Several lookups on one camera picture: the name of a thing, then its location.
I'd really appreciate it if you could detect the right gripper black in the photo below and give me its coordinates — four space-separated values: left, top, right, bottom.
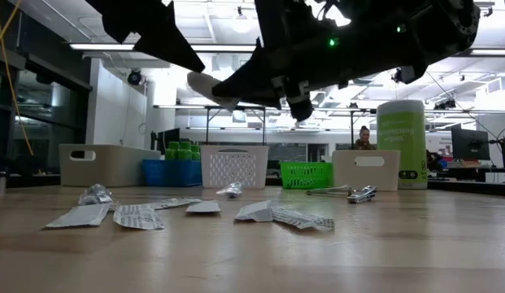
213 0 359 122

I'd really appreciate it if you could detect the white packet with black print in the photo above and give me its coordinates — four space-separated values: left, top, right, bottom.
112 204 166 231
148 197 203 211
271 206 336 232

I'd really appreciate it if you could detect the fluorescent ceiling light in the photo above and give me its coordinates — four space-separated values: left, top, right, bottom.
68 42 257 53

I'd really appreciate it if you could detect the green plastic basket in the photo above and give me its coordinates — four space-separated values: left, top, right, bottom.
279 161 334 190

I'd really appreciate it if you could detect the white perforated plastic basket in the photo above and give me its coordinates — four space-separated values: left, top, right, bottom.
200 145 270 190

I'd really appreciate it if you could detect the person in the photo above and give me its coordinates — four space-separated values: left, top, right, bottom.
424 148 447 173
353 125 377 151

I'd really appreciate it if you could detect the black computer monitor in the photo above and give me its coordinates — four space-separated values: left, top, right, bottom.
156 127 181 155
451 128 491 161

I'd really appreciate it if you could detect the shiny silver wrapped item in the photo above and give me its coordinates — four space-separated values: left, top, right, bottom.
215 181 244 199

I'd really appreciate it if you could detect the white plastic bin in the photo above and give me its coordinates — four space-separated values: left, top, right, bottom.
331 149 402 192

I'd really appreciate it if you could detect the green disinfecting wipes canister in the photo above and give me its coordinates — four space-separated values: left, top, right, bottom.
376 99 429 190

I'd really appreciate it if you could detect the blue plastic basket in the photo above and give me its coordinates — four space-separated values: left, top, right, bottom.
141 158 203 187

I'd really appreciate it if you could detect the grey plastic bin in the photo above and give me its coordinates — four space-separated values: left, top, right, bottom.
59 143 162 188

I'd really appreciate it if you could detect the black ceiling light fixture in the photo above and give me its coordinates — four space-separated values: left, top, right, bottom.
433 98 457 111

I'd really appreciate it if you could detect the crumpled shiny foil packet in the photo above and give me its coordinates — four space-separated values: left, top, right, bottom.
76 183 115 206

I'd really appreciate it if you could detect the yellow extension cable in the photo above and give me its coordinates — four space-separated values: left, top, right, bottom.
0 0 35 157

